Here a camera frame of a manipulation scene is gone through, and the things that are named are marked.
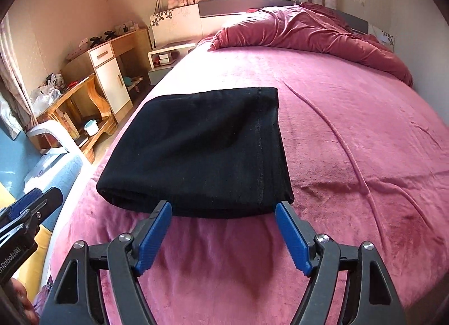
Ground white bedside table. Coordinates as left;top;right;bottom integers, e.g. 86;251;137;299
148;40;198;86

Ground white wooden drawer cabinet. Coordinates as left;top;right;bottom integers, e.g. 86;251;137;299
62;29;151;122

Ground wooden desk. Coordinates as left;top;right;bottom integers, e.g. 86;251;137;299
36;74;117;163

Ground crumpled pink quilt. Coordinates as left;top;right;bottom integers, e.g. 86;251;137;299
209;3;413;87

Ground grey bed headboard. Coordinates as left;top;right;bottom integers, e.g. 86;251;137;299
198;0;369;35

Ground black pants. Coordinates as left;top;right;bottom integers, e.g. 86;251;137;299
97;87;295;219

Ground white teal cup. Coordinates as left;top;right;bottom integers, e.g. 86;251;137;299
84;119;99;136

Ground white curved chair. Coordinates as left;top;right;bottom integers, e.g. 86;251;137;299
27;120;90;165

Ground person's left hand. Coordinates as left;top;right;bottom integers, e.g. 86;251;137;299
10;279;40;325

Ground white paper sheets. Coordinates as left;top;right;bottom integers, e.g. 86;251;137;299
24;152;65;193

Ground white plastic bags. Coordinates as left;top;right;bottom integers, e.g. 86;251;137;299
30;74;65;117

